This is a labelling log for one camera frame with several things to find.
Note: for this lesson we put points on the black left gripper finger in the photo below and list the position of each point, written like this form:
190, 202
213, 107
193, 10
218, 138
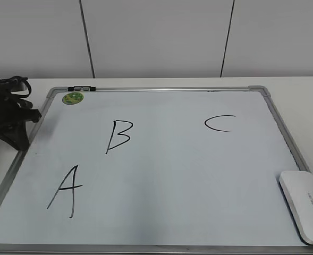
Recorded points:
16, 136

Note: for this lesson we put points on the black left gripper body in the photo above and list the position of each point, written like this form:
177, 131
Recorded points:
14, 108

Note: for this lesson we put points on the white whiteboard eraser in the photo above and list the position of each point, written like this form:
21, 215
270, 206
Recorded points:
297, 187

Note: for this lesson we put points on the round green magnet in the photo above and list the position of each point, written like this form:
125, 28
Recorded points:
72, 98

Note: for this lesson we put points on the white whiteboard with grey frame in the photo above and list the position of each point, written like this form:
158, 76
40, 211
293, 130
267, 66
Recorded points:
153, 171

